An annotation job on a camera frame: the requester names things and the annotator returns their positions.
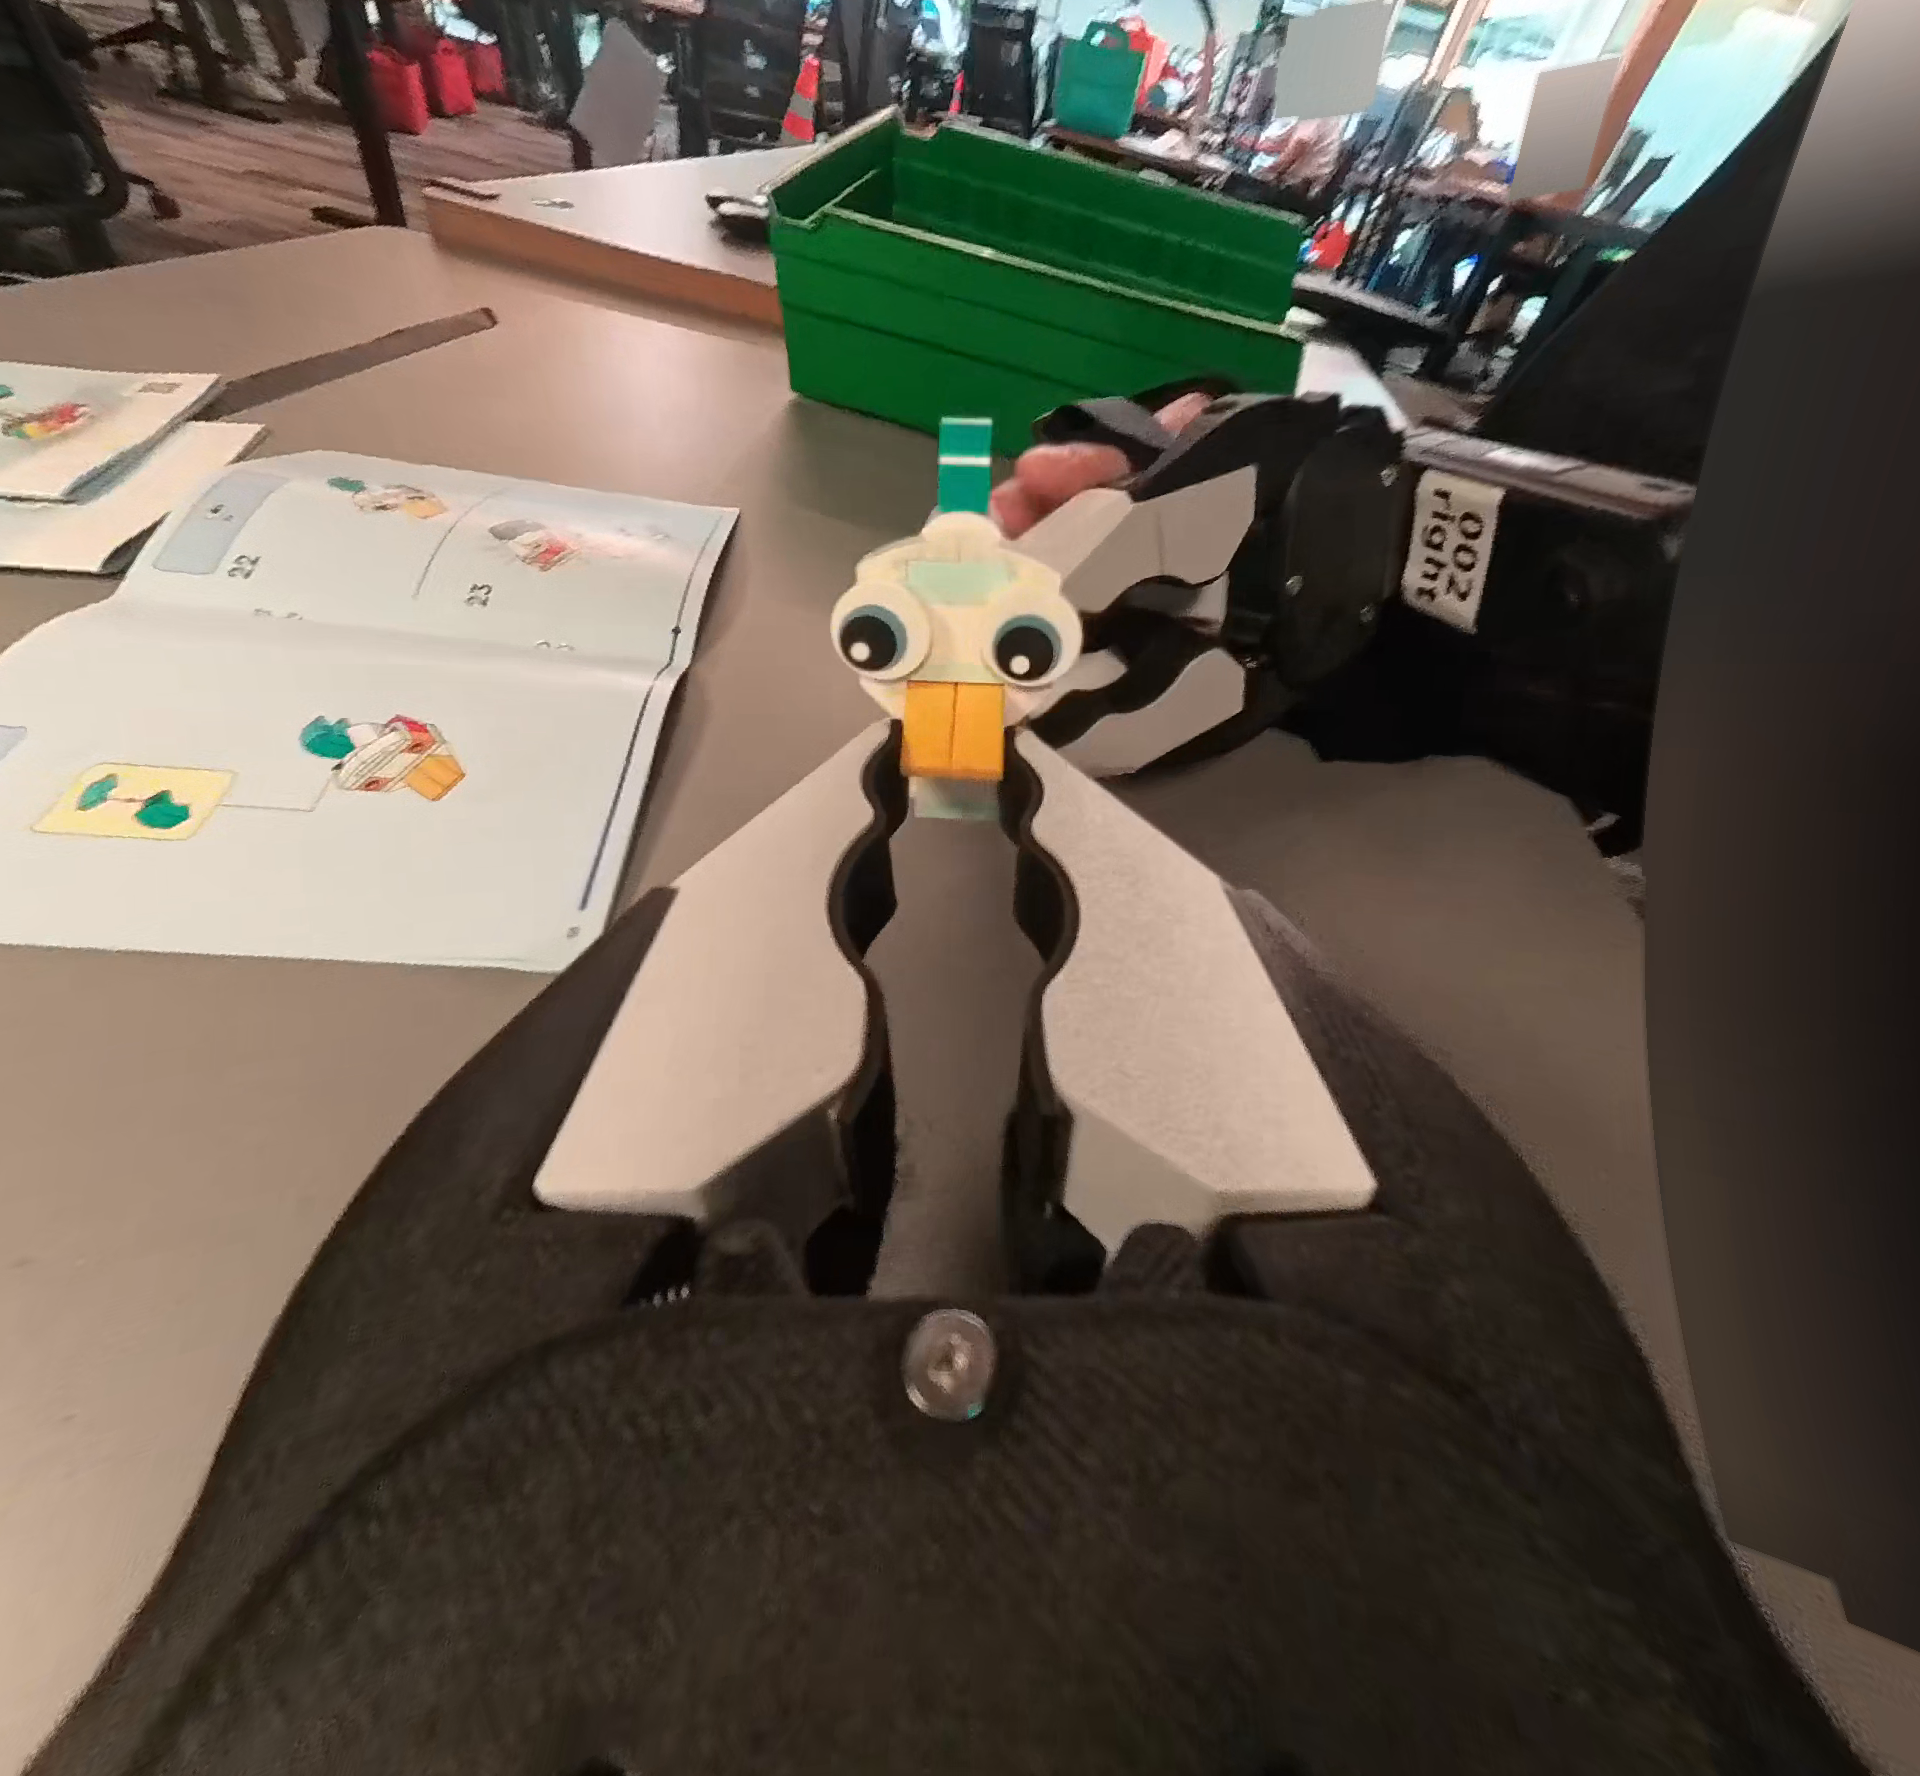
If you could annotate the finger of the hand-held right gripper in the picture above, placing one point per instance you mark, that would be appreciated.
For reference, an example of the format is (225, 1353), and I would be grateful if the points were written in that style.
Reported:
(1186, 726)
(1169, 531)

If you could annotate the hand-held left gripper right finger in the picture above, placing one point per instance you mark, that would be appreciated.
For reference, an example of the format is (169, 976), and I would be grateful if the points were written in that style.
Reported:
(1186, 1042)

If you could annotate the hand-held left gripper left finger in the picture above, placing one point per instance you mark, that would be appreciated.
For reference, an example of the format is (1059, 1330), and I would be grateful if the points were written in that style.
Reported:
(720, 1025)

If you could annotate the lego bird figure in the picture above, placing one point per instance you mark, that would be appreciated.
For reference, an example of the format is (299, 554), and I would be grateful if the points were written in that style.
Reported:
(960, 591)

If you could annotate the person's right hand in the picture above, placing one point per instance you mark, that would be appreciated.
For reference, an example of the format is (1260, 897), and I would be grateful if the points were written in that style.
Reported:
(1064, 476)

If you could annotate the green plastic bin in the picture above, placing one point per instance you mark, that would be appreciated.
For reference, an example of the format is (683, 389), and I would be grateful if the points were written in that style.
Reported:
(974, 305)

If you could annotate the open instruction booklet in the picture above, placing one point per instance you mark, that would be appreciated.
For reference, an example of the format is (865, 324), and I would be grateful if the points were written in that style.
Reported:
(374, 817)

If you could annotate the green tote bag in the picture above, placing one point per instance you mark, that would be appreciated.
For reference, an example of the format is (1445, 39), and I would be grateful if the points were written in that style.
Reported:
(1097, 80)

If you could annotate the small metal object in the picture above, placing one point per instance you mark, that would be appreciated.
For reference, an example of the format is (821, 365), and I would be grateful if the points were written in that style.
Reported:
(738, 206)

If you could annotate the closed instruction booklet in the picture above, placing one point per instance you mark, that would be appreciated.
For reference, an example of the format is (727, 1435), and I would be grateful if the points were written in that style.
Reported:
(91, 417)
(165, 502)

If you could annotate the red bag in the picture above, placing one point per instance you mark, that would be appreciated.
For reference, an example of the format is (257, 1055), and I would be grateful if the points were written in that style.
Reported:
(450, 78)
(398, 92)
(488, 69)

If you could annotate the black office chair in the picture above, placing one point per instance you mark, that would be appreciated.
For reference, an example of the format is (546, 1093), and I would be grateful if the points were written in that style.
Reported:
(60, 141)

